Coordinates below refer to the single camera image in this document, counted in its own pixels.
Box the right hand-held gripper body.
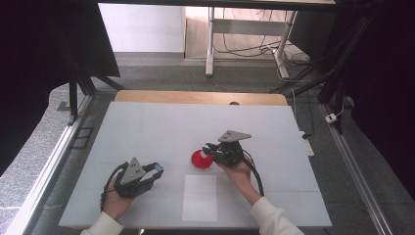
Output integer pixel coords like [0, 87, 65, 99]
[212, 129, 253, 167]

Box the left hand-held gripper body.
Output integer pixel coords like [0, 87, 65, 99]
[113, 157, 155, 200]

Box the red petri dish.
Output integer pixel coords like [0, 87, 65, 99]
[190, 149, 215, 171]

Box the person's right hand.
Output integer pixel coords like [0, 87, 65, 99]
[214, 155, 255, 192]

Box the person's left hand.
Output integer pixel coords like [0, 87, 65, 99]
[103, 178, 135, 221]

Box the large white board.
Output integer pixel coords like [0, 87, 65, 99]
[58, 101, 333, 229]

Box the white paper sheet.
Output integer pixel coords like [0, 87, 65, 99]
[181, 174, 218, 222]

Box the wooden table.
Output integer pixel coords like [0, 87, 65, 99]
[114, 89, 289, 107]

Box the white power strip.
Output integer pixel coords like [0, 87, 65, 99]
[299, 130, 315, 158]

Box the black metal stand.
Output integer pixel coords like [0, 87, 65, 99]
[67, 62, 125, 126]
[269, 19, 348, 135]

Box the black curtain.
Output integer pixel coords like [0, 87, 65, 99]
[322, 0, 415, 204]
[0, 0, 121, 175]

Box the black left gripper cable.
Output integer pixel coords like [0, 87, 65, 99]
[100, 162, 130, 212]

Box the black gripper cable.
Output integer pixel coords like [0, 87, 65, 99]
[243, 149, 265, 198]
[100, 162, 130, 212]

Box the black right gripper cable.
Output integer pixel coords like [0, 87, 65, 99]
[243, 149, 265, 198]

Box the aluminium rail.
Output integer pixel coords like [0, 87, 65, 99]
[318, 103, 394, 235]
[4, 94, 96, 235]

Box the bundle of black floor cables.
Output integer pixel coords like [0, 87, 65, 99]
[213, 8, 311, 68]

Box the white desk frame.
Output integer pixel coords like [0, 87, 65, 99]
[205, 6, 299, 80]

